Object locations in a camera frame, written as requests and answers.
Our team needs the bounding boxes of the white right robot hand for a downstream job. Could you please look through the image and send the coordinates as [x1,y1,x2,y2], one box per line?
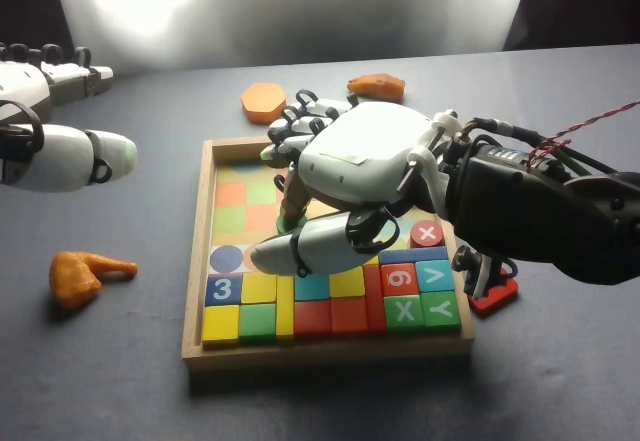
[249,89,432,278]

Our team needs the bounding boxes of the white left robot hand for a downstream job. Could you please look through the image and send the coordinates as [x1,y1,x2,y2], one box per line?
[0,41,139,193]

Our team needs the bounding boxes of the orange hexagon block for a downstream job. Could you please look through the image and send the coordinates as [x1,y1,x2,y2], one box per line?
[239,82,287,124]

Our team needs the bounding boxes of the red two-hole block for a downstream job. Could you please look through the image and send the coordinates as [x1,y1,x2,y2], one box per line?
[467,265,520,318]

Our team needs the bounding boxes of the orange toy carrot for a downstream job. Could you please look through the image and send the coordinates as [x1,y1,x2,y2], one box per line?
[347,73,405,102]

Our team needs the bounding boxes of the orange toy drumstick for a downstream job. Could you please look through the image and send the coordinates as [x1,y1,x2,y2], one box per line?
[48,250,139,311]

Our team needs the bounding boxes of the white backdrop sheet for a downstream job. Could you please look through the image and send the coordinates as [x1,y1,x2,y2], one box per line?
[49,0,534,71]

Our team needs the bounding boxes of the wooden puzzle tray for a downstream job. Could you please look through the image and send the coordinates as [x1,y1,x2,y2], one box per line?
[180,136,476,373]

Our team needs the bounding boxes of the grey table cloth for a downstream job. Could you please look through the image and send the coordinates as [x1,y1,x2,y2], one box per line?
[0,43,640,441]

